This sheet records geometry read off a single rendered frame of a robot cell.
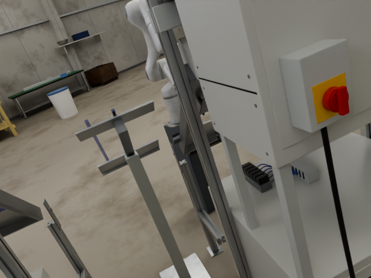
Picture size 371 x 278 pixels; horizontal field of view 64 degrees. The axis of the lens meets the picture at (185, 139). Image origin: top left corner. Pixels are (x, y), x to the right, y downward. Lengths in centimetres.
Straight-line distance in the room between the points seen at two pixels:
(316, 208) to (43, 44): 1027
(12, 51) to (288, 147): 1029
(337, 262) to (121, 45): 1117
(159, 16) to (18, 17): 1003
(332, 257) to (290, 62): 60
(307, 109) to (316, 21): 16
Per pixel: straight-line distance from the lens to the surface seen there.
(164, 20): 91
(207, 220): 168
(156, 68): 184
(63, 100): 726
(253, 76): 57
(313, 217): 110
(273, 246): 102
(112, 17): 1177
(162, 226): 160
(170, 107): 192
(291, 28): 59
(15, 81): 1062
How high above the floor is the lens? 135
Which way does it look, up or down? 22 degrees down
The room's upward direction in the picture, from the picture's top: 19 degrees counter-clockwise
